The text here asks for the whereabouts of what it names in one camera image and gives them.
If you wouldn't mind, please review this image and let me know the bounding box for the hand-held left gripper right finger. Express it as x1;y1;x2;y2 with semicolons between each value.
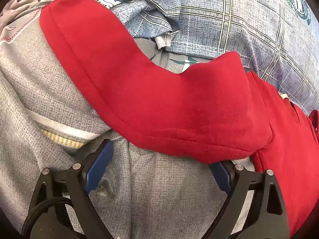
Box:
199;161;291;239

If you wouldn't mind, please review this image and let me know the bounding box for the black braided cable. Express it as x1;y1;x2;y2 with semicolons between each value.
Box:
21;196;71;239

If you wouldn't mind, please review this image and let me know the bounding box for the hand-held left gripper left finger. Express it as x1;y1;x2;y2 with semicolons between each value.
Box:
25;139;115;239

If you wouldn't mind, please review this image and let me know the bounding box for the blue plaid duvet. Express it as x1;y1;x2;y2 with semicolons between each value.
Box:
95;0;319;115

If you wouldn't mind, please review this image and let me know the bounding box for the red sweater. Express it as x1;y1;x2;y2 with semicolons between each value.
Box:
39;0;319;239

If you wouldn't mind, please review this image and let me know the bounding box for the lilac grey crumpled cloth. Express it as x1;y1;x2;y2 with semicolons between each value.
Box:
0;0;88;45

